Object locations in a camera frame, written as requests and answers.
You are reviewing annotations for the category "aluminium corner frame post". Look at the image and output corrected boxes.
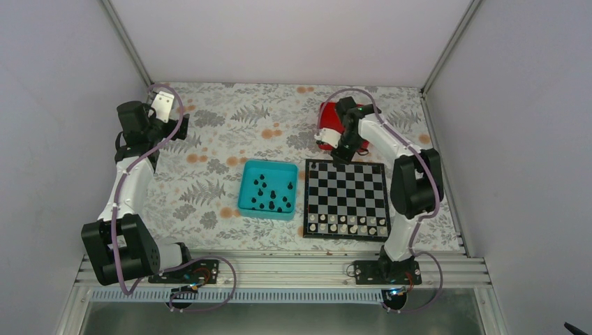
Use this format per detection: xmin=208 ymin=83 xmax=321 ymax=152
xmin=98 ymin=0 xmax=154 ymax=87

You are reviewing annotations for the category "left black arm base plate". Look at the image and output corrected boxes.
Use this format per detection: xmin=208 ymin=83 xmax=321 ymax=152
xmin=147 ymin=259 xmax=219 ymax=285

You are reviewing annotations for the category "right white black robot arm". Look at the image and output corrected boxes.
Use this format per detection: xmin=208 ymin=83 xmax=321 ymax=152
xmin=331 ymin=97 xmax=444 ymax=284

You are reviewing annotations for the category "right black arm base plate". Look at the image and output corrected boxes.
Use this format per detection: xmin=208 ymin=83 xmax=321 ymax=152
xmin=353 ymin=258 xmax=422 ymax=285

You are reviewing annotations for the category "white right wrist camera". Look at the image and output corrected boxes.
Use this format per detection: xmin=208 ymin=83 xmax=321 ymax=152
xmin=314 ymin=128 xmax=341 ymax=150

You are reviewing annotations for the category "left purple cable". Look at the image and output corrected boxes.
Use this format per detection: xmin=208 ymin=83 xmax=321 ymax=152
xmin=110 ymin=84 xmax=237 ymax=314

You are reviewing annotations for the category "right aluminium corner post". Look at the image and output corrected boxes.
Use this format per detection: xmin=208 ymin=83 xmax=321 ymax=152
xmin=421 ymin=0 xmax=483 ymax=99

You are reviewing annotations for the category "black white chess board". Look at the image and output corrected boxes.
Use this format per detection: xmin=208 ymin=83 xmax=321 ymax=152
xmin=303 ymin=159 xmax=391 ymax=242

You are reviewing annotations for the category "purple cable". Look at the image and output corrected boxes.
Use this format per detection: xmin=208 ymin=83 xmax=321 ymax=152
xmin=315 ymin=87 xmax=445 ymax=314
xmin=110 ymin=84 xmax=237 ymax=314

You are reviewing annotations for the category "aluminium rail frame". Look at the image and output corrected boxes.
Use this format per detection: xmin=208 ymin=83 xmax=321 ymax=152
xmin=57 ymin=251 xmax=507 ymax=334

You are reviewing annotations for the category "white chess pieces row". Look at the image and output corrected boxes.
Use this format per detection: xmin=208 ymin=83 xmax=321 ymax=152
xmin=304 ymin=214 xmax=390 ymax=237

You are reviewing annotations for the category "red plastic tray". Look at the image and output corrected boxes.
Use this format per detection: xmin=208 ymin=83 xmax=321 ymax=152
xmin=318 ymin=102 xmax=344 ymax=134

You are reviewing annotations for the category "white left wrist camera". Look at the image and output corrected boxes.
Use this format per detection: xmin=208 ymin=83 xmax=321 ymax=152
xmin=150 ymin=91 xmax=175 ymax=123

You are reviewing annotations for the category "teal plastic tray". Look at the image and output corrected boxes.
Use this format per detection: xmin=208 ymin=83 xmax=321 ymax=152
xmin=237 ymin=160 xmax=299 ymax=221

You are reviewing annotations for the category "floral patterned table mat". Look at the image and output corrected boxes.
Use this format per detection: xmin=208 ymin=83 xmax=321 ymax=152
xmin=138 ymin=82 xmax=466 ymax=253

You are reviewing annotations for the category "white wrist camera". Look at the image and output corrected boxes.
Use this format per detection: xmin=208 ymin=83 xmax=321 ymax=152
xmin=314 ymin=128 xmax=341 ymax=150
xmin=150 ymin=91 xmax=175 ymax=123

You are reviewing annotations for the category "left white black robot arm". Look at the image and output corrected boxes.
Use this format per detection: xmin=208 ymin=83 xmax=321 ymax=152
xmin=81 ymin=91 xmax=195 ymax=285

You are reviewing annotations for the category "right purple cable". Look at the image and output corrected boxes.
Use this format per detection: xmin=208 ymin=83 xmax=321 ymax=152
xmin=315 ymin=87 xmax=445 ymax=314

